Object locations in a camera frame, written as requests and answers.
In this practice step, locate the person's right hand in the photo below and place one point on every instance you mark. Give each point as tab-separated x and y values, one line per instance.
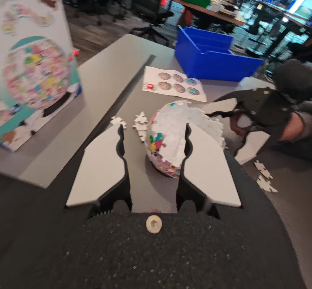
293	128

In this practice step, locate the single white puzzle piece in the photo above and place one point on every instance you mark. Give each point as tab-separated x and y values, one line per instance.
117	122

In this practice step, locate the wooden desk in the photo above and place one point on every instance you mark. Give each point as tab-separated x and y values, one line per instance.
214	12

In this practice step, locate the white puzzle leaflet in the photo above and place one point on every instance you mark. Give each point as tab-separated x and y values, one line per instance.
170	82

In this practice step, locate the colourful puzzle ball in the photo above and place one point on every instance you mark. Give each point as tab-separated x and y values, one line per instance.
165	138

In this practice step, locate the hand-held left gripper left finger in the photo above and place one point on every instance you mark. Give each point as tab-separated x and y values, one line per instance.
97	172

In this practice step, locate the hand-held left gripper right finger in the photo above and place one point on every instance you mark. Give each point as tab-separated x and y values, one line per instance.
209	172

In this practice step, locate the blue plastic bin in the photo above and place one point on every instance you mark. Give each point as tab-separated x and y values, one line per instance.
209	60

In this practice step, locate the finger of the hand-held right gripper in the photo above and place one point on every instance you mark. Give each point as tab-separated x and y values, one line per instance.
219	106

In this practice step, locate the two joined white puzzle pieces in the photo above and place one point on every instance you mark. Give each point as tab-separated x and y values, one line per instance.
141	123

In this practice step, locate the colourful puzzle box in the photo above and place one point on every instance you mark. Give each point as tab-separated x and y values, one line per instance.
34	74

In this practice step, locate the row of white puzzle pieces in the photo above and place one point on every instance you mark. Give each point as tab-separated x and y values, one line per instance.
267	185

